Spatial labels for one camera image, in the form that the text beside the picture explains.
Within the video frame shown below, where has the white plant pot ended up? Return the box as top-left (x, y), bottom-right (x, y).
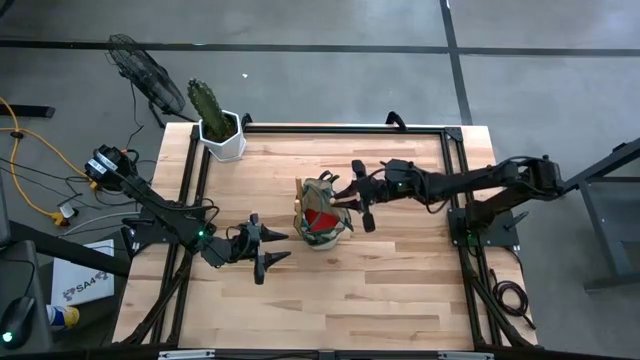
top-left (198, 109), bottom-right (248, 163)

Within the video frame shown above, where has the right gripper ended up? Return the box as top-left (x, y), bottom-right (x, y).
top-left (333, 159), bottom-right (389, 234)

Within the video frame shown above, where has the coiled dark cable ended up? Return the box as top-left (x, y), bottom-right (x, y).
top-left (487, 267), bottom-right (537, 331)

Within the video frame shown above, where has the blue yellow spray can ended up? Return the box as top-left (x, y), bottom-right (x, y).
top-left (45, 304), bottom-right (81, 331)

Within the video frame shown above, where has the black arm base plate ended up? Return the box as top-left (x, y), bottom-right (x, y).
top-left (447, 207), bottom-right (521, 249)
top-left (122, 204), bottom-right (206, 246)

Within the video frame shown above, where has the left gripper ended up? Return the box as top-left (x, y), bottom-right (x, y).
top-left (227, 213), bottom-right (292, 286)

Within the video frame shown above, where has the black desk frame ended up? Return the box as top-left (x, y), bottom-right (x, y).
top-left (559, 137), bottom-right (640, 291)

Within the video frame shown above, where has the white floor cable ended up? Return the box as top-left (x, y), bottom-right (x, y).
top-left (62, 209), bottom-right (141, 237)

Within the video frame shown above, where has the silver metal bracket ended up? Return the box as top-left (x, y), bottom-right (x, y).
top-left (158, 349), bottom-right (216, 360)
top-left (437, 351), bottom-right (494, 360)

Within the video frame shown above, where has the yellow extension cable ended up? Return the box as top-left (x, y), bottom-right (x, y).
top-left (0, 97), bottom-right (99, 226)

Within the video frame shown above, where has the white cardboard box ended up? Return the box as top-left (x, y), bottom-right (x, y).
top-left (50, 238), bottom-right (115, 307)

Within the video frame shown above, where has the red garden glove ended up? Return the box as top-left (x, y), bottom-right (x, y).
top-left (303, 208), bottom-right (341, 234)

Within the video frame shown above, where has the green cactus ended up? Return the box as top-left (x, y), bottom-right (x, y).
top-left (186, 78), bottom-right (234, 141)

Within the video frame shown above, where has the black computer mouse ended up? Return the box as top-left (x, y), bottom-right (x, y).
top-left (0, 295), bottom-right (37, 350)

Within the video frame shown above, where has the beige green gardening bag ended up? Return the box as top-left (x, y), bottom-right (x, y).
top-left (292, 169), bottom-right (355, 251)

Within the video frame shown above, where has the black floor fan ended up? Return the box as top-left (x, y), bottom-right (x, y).
top-left (104, 33), bottom-right (196, 129)

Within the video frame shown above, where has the black aluminium table frame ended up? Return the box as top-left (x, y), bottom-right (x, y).
top-left (112, 122), bottom-right (539, 351)

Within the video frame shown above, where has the black side desk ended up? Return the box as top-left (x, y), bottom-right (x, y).
top-left (0, 169), bottom-right (131, 351)

